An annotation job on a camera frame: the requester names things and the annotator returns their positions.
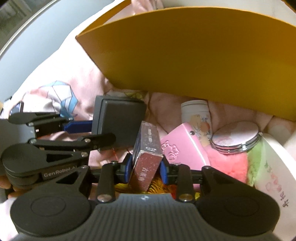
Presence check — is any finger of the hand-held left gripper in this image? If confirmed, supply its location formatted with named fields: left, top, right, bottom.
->
left=29, top=133, right=116, bottom=166
left=8, top=112, right=93, bottom=137

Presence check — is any green fluffy pompom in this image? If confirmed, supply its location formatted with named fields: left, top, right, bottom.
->
left=246, top=138, right=267, bottom=187

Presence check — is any red and green feather toy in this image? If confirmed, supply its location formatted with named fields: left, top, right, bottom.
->
left=114, top=177, right=200, bottom=201

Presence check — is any person's left hand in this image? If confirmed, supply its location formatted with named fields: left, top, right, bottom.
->
left=0, top=175, right=20, bottom=199

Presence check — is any maroon glitter box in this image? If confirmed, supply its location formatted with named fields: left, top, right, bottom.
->
left=128, top=120, right=164, bottom=193

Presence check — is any window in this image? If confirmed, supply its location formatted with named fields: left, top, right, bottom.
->
left=0, top=0, right=64, bottom=61

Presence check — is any orange cardboard box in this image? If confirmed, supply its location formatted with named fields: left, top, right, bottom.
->
left=75, top=0, right=296, bottom=122

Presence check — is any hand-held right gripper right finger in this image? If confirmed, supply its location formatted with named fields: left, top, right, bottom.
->
left=159, top=158, right=253, bottom=204

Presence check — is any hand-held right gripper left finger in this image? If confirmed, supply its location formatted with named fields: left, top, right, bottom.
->
left=45, top=154, right=133, bottom=204

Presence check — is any white floral cup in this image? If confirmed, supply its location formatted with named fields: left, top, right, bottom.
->
left=181, top=100, right=212, bottom=147

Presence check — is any pink printed duvet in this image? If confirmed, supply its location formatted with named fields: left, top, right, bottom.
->
left=0, top=0, right=296, bottom=234

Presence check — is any pink fluffy pompom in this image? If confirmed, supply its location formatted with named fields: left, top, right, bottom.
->
left=205, top=146, right=250, bottom=184

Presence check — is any white cardboard box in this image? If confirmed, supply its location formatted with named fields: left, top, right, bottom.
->
left=253, top=133, right=296, bottom=210

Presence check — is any round compact mirror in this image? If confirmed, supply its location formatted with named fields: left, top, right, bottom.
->
left=211, top=121, right=263, bottom=154

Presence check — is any dark grey box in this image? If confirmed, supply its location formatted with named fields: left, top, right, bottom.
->
left=92, top=95, right=148, bottom=150

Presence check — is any pink case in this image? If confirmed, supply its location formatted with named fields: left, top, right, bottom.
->
left=160, top=123, right=211, bottom=171

